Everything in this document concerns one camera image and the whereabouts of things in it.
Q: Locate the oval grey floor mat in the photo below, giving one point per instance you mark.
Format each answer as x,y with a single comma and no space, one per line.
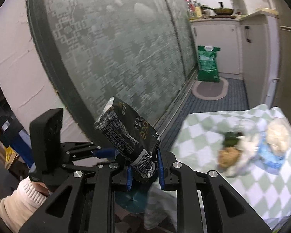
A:
210,90

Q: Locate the green rice bag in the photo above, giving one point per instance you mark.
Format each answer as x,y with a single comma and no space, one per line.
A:
208,69

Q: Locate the brown ginger root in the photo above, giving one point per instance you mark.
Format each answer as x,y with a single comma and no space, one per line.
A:
228,157

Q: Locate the frosted glass sliding door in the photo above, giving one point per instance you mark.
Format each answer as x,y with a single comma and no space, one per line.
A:
138,50

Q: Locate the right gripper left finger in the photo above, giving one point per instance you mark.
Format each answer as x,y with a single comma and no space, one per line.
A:
82,198

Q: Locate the blue tissue pack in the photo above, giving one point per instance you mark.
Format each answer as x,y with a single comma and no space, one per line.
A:
267,156

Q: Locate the bottles on counter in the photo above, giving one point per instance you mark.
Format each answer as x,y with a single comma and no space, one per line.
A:
193,12

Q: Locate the blue trash bin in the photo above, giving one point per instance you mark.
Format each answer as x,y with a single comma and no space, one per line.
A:
132,201

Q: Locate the blue striped floor carpet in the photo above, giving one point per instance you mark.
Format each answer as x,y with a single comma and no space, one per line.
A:
236,99

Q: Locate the green white checkered tablecloth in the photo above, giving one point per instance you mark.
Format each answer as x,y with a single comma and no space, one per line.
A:
203,135

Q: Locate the white tissue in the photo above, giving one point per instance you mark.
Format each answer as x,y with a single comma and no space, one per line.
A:
278,136

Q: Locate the cream sweater left forearm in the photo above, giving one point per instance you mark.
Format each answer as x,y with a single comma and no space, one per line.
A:
18,207

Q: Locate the black snack wrapper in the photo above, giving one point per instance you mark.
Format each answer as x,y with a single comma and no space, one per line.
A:
133,137

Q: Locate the frying pan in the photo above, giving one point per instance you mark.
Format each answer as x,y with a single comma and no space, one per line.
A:
221,10

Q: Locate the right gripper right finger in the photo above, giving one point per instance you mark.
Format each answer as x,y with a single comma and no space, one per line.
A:
206,199

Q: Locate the beige refrigerator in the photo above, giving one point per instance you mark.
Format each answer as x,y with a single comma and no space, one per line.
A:
288,72

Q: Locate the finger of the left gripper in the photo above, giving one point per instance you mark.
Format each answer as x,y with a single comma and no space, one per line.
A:
107,153

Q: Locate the white kitchen cabinet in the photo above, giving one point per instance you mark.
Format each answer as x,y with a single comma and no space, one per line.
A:
249,50

